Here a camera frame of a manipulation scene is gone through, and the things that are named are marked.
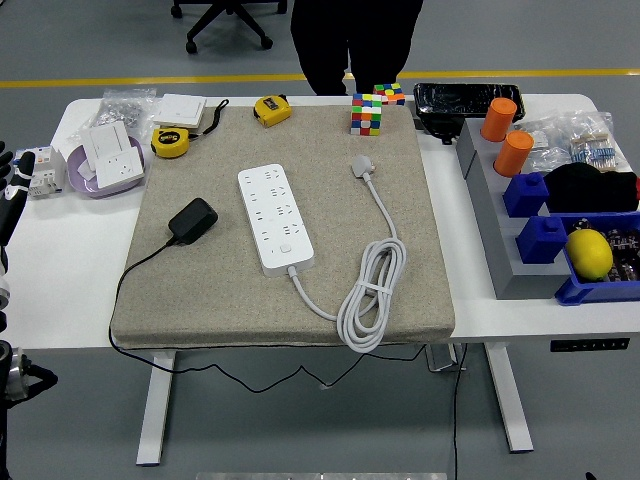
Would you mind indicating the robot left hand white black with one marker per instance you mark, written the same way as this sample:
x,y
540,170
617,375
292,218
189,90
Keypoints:
x,y
15,200

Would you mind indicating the white power strip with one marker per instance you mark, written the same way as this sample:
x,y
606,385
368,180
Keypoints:
x,y
275,225

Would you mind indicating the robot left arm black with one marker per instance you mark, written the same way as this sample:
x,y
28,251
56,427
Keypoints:
x,y
10,375

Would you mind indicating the white circuit breaker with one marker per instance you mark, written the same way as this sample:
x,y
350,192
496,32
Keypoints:
x,y
45,172

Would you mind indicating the purple bowl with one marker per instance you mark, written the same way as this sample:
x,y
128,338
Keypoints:
x,y
80,185

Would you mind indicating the white socket plate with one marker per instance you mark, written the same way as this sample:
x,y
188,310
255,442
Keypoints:
x,y
120,167

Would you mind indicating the white table leg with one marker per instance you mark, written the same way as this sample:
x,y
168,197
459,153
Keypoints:
x,y
155,410
510,400

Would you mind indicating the black table control panel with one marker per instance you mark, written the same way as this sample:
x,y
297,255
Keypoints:
x,y
590,345

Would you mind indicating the plastic bag of screws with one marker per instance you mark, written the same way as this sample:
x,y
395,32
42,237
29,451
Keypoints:
x,y
125,107

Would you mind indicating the round yellow tape measure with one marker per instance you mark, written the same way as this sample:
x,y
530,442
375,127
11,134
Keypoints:
x,y
170,142

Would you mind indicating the blue plastic bin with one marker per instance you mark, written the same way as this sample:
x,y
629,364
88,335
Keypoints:
x,y
575,292

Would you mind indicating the yellow lemon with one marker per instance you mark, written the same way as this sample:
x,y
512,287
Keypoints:
x,y
590,255

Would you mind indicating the grey-brown mat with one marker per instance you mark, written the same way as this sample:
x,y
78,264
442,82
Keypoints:
x,y
225,300

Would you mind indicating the black office chair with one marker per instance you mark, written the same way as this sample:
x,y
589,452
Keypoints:
x,y
190,46

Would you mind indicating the blue block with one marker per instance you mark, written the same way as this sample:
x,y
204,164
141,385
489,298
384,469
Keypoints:
x,y
541,242
525,195

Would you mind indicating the grey stepped block holder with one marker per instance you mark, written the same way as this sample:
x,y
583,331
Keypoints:
x,y
500,225

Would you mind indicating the squarish yellow tape measure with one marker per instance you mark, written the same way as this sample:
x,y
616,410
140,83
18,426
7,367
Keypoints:
x,y
272,110

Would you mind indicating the black cloth bundle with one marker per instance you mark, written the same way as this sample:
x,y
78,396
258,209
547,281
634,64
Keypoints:
x,y
590,190

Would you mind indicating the plastic bag of resistors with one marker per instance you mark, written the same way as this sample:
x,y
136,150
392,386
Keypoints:
x,y
597,147

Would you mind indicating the orange cylinder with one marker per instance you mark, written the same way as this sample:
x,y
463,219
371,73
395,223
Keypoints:
x,y
514,154
498,120

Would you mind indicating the clear plastic parts bag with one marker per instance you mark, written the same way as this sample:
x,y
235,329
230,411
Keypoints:
x,y
547,145

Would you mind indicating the large colourful puzzle cube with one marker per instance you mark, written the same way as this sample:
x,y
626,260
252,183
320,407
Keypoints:
x,y
366,115

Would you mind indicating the person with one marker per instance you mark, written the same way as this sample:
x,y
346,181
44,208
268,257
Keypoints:
x,y
350,35

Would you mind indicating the small colourful puzzle cube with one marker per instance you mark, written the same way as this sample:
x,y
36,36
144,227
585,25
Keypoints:
x,y
392,94

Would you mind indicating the shiny black plastic tray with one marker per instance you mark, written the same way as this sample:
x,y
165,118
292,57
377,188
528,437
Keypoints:
x,y
465,97

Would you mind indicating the white switch plate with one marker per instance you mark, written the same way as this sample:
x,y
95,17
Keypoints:
x,y
107,142

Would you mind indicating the white wall switch panel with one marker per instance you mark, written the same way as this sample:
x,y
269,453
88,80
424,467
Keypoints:
x,y
177,110

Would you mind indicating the grey metal bracket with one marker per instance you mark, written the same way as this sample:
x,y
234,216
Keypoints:
x,y
442,360

